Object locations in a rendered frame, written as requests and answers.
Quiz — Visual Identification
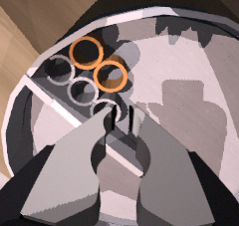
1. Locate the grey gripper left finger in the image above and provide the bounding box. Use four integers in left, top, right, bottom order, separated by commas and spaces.
0, 104, 117, 226

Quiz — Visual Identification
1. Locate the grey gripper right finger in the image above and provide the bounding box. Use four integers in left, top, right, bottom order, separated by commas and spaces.
129, 105, 239, 226

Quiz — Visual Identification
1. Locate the bronze bushing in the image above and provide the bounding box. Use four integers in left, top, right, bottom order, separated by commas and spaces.
94, 54, 127, 93
69, 33, 106, 70

